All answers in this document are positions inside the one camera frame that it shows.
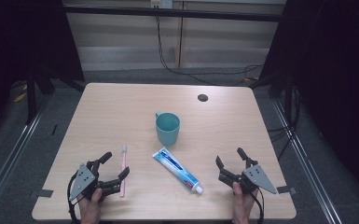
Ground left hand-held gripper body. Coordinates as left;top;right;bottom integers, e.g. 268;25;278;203
69;160;106;202

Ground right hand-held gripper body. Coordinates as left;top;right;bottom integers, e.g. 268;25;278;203
237;160;278;195

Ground pink toothbrush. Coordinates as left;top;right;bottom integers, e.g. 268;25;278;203
119;144;129;198

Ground blue and white toothpaste tube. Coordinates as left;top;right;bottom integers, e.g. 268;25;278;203
151;147;204;195

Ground teal cup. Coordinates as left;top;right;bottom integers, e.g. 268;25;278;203
155;111;181;147

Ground person's left hand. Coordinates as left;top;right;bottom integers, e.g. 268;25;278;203
77;188;104;224

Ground person's right hand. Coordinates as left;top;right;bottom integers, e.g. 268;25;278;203
232;181;258;224

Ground grey tape piece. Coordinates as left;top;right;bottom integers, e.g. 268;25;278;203
29;189;54;199
276;185;297;196

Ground black metal stand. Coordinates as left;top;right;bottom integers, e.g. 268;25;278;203
248;69;297;125
24;66;87;125

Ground yellow floor tape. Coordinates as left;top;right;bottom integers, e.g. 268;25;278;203
13;85;28;103

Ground dark curtain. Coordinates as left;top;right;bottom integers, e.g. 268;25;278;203
0;0;86;150
258;0;359;203

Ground black horizontal bar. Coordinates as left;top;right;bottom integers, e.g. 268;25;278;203
63;4;283;22

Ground right hand-held gripper cable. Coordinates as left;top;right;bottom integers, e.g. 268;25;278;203
251;187;266;224

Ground hand-held gripper cable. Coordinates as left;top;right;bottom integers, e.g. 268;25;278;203
251;187;266;224
67;172;79;224

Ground left hand-held gripper cable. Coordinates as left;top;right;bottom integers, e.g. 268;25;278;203
67;172;79;224

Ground black floor cables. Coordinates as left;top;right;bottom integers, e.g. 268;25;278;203
267;87;303;161

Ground metal floor rail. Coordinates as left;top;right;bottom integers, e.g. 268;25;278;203
271;99;343;224
0;92;50;218

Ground black hanging wall cable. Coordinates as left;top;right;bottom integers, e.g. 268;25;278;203
156;15;264;87

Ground white wall socket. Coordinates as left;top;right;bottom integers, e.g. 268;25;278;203
149;0;173;9

